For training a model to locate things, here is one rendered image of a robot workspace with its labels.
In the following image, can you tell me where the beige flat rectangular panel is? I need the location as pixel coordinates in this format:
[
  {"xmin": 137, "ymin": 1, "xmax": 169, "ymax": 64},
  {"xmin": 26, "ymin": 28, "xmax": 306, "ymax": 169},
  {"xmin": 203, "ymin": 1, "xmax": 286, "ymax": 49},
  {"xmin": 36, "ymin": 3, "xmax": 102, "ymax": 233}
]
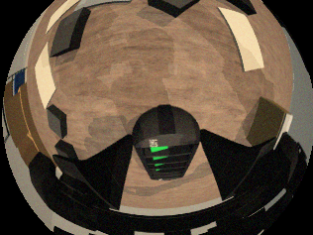
[{"xmin": 35, "ymin": 42, "xmax": 56, "ymax": 109}]

